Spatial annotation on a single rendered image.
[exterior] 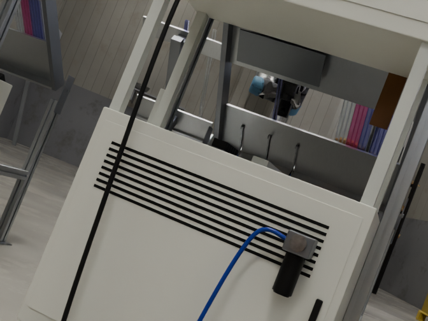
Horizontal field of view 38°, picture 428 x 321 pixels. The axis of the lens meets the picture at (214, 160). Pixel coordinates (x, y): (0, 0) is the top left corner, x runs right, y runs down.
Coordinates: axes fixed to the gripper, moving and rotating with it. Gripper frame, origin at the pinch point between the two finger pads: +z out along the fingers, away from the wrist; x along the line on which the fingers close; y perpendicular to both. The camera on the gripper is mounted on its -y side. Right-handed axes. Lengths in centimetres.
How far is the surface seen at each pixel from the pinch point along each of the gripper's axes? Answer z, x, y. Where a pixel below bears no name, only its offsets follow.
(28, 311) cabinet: 108, -18, -30
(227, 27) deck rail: 12.5, -19.3, 24.7
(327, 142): -0.1, 21.1, -7.9
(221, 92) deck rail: 6.0, -19.2, -0.1
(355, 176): -2.6, 33.9, -17.6
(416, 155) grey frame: 35, 52, 12
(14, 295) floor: 82, -45, -56
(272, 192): 84, 27, 12
